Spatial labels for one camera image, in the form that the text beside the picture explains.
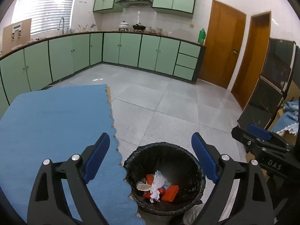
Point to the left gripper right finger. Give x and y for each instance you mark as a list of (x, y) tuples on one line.
[(204, 153)]

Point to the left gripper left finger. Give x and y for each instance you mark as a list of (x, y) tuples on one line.
[(93, 156)]

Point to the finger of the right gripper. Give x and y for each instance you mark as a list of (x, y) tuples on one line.
[(276, 146), (258, 132)]

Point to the orange spiky pad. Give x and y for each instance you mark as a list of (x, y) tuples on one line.
[(149, 180), (170, 193)]

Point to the white tissue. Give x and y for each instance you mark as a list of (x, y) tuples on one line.
[(159, 182)]

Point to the blue white paper cup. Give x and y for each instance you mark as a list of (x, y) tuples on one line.
[(141, 186)]

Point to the black lined trash bin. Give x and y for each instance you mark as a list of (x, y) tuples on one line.
[(177, 165)]

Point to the green lower kitchen cabinets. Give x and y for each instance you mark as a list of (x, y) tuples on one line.
[(39, 64)]

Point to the black glass cabinet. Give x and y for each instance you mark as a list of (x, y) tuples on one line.
[(272, 85)]

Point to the blue table mat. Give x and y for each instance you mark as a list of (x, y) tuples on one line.
[(55, 124)]

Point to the brown wooden door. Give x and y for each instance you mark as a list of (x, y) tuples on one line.
[(253, 58), (223, 43)]

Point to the green bottle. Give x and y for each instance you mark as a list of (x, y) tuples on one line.
[(202, 36)]

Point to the white cooking pot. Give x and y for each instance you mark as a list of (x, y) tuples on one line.
[(123, 26)]

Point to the sink faucet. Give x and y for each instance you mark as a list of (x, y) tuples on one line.
[(61, 25)]

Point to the black wok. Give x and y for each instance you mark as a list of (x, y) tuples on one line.
[(139, 27)]

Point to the cardboard box on counter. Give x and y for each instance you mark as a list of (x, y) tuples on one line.
[(16, 35)]

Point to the range hood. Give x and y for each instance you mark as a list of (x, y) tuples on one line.
[(134, 3)]

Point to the window blinds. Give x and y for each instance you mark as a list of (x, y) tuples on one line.
[(44, 14)]

